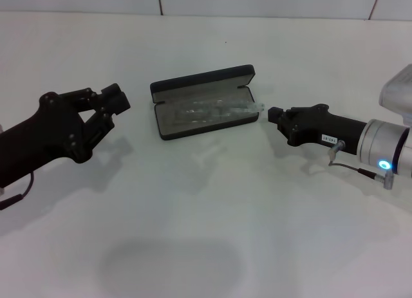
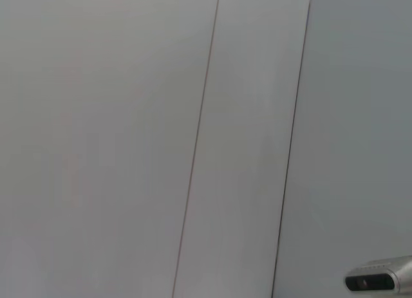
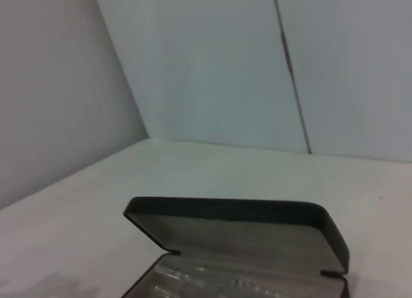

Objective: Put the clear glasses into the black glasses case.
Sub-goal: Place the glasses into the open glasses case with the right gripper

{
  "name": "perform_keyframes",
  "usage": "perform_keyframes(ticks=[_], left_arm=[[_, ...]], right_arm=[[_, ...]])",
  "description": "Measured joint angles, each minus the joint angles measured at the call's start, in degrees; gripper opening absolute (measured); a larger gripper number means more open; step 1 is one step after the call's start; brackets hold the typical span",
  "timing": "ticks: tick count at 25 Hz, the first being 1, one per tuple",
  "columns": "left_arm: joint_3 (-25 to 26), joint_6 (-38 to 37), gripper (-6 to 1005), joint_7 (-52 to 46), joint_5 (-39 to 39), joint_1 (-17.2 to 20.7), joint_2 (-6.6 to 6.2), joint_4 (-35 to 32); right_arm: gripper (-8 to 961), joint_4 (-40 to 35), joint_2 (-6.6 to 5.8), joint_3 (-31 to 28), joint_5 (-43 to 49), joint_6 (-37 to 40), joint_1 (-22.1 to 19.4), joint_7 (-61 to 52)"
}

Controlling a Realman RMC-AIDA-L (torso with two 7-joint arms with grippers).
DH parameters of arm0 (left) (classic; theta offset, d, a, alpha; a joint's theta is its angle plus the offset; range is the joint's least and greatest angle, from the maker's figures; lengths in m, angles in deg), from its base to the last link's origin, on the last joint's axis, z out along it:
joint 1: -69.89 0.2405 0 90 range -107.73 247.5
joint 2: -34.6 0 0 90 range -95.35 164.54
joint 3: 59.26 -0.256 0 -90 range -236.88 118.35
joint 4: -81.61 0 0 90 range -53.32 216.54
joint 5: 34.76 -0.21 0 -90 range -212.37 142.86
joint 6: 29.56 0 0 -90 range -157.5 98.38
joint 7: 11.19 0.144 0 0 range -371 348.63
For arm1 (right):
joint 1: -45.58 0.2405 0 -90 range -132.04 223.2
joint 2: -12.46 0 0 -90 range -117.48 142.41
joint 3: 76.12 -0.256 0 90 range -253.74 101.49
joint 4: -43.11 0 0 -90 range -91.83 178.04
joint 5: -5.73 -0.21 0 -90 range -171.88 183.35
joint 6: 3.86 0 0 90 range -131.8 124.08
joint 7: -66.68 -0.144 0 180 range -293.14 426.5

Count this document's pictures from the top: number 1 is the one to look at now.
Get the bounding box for clear white glasses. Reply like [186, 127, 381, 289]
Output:
[170, 97, 267, 120]

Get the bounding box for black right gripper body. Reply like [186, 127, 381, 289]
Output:
[278, 103, 370, 157]

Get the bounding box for black glasses case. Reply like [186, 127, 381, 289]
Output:
[149, 64, 260, 141]

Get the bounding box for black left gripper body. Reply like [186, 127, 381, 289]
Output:
[0, 90, 91, 190]

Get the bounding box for right gripper cable with plugs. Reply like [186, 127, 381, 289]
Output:
[326, 139, 399, 191]

